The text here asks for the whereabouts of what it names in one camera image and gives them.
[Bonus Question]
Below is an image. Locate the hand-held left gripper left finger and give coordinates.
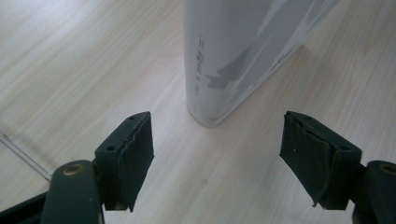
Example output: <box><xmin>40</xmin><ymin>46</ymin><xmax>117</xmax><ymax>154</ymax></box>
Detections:
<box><xmin>94</xmin><ymin>111</ymin><xmax>155</xmax><ymax>213</ymax></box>

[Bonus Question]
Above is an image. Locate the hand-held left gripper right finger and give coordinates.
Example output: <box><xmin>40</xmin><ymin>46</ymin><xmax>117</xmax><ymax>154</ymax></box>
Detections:
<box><xmin>279</xmin><ymin>110</ymin><xmax>363</xmax><ymax>210</ymax></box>

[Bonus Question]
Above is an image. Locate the clear acrylic book rack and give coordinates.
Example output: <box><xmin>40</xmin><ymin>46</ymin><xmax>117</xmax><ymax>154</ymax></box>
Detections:
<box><xmin>0</xmin><ymin>132</ymin><xmax>52</xmax><ymax>183</ymax></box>

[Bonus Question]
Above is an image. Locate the white book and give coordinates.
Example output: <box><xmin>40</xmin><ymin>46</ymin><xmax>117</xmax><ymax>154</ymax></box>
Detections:
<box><xmin>181</xmin><ymin>0</ymin><xmax>340</xmax><ymax>128</ymax></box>

